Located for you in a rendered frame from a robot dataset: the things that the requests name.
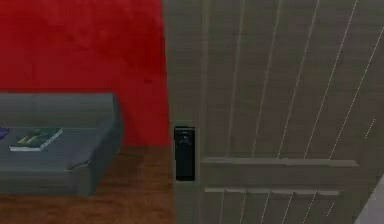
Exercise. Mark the grey sofa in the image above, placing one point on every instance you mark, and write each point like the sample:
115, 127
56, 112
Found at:
83, 156

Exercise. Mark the green book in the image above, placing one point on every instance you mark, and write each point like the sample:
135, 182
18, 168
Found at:
35, 139

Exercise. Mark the grey-green plank door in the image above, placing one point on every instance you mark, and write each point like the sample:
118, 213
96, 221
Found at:
283, 100

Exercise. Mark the purple cushion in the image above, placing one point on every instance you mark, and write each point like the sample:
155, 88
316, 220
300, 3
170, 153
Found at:
2, 133

